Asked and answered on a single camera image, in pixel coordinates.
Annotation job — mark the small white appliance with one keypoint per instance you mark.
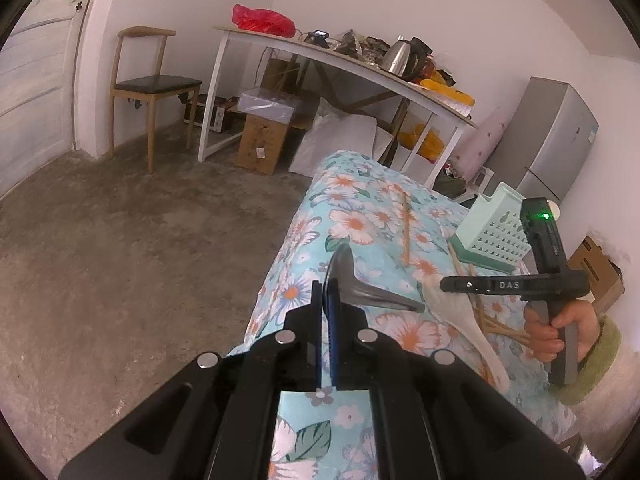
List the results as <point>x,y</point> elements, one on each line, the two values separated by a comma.
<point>210,117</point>

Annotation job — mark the metal spoon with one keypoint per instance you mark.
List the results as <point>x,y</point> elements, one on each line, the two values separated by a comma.
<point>380,297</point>

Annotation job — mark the white plastic-wrapped box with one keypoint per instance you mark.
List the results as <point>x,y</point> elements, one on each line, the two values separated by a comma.
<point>270,105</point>

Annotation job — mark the white panel door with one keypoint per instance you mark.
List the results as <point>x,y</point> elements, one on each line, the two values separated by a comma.
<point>35,85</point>

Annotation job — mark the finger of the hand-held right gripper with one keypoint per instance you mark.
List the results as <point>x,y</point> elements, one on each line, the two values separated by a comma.
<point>465,285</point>

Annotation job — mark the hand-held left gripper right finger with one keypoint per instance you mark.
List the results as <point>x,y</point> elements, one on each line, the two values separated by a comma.
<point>335,350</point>

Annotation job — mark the cardboard box with sticker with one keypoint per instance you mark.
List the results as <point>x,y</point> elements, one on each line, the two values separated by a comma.
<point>262,145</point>

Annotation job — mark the dark green bag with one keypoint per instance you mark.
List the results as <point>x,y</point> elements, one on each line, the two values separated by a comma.
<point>450,185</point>

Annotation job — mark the pile of dark packets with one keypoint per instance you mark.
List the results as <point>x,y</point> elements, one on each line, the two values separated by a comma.
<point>360,45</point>

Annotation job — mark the small black device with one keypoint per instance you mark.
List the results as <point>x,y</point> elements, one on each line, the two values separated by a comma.
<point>318,39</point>

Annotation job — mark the wooden chair with dark seat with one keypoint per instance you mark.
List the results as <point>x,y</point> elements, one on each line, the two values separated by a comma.
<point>150,85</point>

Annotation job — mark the yellow plastic bag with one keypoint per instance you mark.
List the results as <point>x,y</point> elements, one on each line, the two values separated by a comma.
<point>422,145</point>

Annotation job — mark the plain cardboard box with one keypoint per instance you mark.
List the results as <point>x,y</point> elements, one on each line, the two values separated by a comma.
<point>280,75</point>

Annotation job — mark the white plastic stool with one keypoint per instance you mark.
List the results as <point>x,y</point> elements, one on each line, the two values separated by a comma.
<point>480,182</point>

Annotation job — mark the white side table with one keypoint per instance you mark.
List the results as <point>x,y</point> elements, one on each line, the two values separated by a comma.
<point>350,62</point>

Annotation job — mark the person's right hand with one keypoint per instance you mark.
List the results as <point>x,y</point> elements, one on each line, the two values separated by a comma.
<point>545,340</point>

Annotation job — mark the white sack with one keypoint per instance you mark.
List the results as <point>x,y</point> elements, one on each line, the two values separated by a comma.
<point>335,145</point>

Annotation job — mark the green perforated utensil holder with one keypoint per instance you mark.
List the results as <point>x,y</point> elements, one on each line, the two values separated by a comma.
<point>492,240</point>

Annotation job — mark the steel electric kettle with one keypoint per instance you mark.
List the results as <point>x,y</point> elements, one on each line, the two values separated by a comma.
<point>397,57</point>

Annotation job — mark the pink patterned bolster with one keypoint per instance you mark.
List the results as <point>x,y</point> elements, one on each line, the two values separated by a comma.
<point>487,140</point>

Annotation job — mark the silver refrigerator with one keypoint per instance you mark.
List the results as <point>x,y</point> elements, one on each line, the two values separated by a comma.
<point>550,145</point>

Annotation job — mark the yellow snack bags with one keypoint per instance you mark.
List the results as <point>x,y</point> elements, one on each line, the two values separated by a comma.
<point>445,91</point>

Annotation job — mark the white plastic spoon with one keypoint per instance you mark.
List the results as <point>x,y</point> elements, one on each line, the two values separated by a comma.
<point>465,320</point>

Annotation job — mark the floral light blue blanket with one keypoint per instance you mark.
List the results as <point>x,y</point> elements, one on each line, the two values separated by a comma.
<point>360,220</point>

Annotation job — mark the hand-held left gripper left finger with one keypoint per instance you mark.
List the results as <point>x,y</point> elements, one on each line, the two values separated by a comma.
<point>314,330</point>

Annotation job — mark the open cardboard box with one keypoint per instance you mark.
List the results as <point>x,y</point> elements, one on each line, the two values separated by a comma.
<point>600,275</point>

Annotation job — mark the red plastic bag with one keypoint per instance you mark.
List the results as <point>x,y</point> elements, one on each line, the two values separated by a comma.
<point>262,20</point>

